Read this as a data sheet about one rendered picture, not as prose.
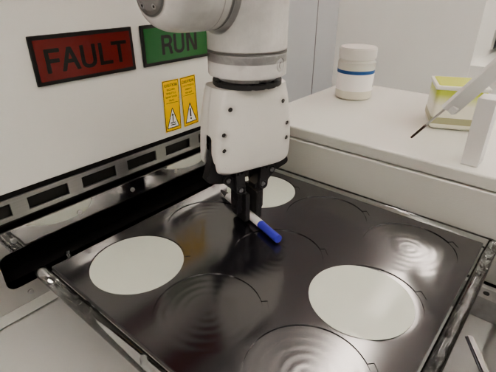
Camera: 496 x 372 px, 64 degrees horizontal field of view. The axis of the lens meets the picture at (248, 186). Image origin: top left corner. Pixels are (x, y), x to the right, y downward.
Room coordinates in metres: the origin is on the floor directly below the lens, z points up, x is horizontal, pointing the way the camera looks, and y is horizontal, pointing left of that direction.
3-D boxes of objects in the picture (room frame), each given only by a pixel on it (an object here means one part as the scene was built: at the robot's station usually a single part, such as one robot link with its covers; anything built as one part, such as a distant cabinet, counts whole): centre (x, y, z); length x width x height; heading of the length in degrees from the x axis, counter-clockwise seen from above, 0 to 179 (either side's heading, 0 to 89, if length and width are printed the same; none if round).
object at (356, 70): (0.78, -0.21, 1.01); 0.07 x 0.07 x 0.10
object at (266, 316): (0.36, -0.03, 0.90); 0.34 x 0.34 x 0.01; 50
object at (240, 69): (0.44, 0.00, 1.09); 0.09 x 0.08 x 0.03; 122
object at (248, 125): (0.44, 0.00, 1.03); 0.10 x 0.07 x 0.11; 122
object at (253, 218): (0.44, 0.00, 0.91); 0.14 x 0.01 x 0.01; 32
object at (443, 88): (0.62, -0.33, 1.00); 0.07 x 0.07 x 0.07; 74
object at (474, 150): (0.47, -0.27, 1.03); 0.06 x 0.04 x 0.13; 50
